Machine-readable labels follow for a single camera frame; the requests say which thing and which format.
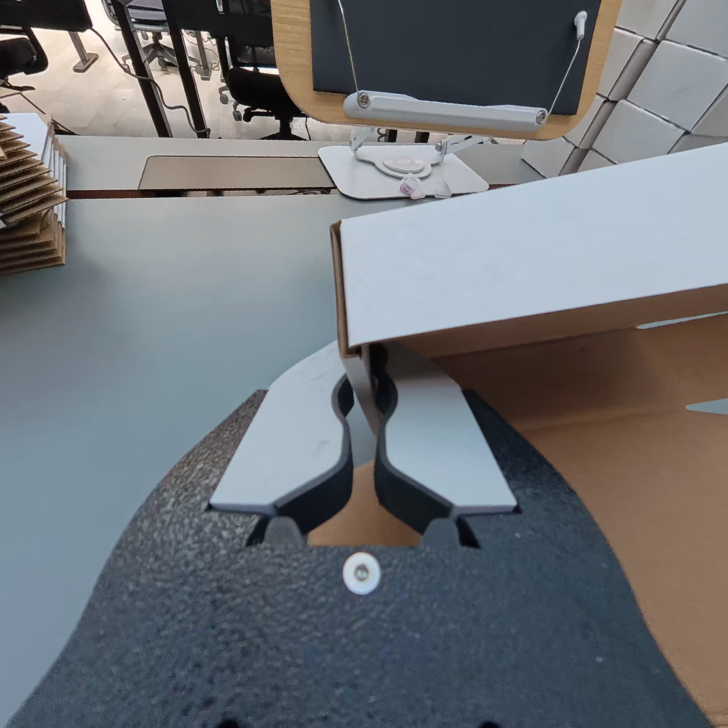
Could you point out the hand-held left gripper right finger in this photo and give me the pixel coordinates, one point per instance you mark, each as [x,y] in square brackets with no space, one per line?
[438,443]

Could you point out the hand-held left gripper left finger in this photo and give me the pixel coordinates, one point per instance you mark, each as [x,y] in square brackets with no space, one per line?
[284,443]

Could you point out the white and brown cardboard box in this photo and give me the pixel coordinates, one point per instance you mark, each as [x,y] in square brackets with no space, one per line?
[512,267]

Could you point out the small clear plastic piece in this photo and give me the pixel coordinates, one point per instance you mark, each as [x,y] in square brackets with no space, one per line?
[439,189]

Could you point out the small pink plastic piece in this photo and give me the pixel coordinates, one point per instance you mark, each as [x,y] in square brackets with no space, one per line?
[409,187]

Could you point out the stack of flat cardboard sheets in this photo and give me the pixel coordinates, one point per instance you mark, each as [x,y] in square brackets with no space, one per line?
[28,227]

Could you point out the black framed work table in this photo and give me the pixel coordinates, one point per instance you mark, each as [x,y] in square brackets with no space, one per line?
[148,74]

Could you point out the wooden board with dark panel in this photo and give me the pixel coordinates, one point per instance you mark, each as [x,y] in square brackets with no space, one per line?
[455,45]

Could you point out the grey office chair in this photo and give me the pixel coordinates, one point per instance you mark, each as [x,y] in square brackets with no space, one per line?
[159,51]

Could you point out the stack of white boxes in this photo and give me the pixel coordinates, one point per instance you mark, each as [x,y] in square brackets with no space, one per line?
[671,85]

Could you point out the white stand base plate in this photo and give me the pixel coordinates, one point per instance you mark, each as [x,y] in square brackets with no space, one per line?
[364,176]

